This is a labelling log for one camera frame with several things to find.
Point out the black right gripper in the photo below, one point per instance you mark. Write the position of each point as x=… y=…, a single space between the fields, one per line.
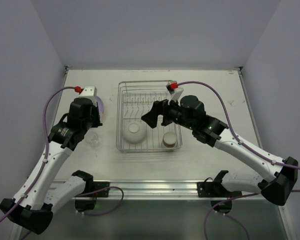
x=164 y=113

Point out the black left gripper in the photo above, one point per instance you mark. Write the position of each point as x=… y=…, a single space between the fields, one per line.
x=95 y=120

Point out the purple plate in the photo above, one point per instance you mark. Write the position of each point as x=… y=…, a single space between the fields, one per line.
x=101 y=106

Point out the small clear glass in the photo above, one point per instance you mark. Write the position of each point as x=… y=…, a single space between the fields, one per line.
x=92 y=139

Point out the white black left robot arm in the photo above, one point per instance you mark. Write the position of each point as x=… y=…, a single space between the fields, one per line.
x=62 y=141

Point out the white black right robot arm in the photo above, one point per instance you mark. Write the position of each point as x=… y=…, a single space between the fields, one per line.
x=273 y=177

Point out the white bowl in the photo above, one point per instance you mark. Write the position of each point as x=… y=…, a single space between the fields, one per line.
x=134 y=132

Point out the brown white cup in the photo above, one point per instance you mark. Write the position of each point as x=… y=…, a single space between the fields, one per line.
x=169 y=140

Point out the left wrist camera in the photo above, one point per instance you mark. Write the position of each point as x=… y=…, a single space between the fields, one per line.
x=88 y=92

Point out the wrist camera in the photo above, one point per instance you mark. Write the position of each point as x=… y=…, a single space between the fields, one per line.
x=174 y=90
x=88 y=92

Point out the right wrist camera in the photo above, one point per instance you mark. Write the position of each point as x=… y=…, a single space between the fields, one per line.
x=174 y=90

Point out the aluminium front rail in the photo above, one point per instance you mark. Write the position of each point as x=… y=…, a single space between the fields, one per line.
x=152 y=188

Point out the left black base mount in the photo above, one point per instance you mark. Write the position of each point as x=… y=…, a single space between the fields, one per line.
x=92 y=193

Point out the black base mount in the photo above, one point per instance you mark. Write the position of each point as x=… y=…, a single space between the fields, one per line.
x=209 y=189
x=92 y=193

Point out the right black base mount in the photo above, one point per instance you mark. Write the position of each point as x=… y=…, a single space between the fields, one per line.
x=209 y=189

